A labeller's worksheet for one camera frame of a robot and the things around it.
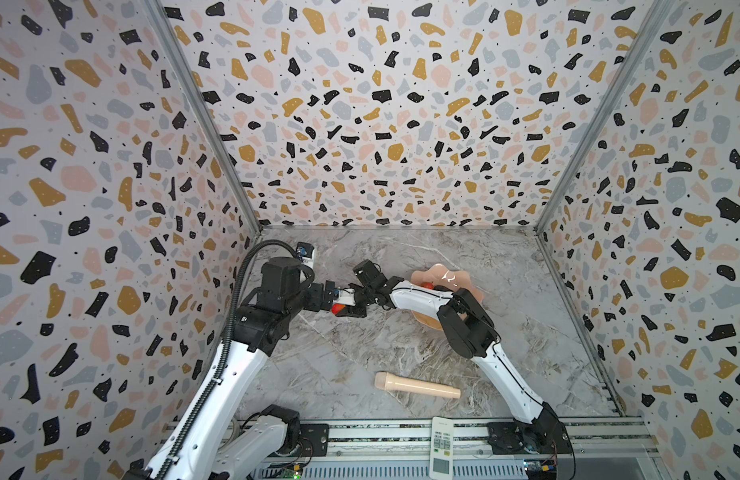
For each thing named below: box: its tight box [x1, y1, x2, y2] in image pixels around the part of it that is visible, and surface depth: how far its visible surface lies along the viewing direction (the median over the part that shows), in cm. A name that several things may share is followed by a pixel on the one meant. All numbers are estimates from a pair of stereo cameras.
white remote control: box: [429, 416, 454, 480], surface depth 73 cm
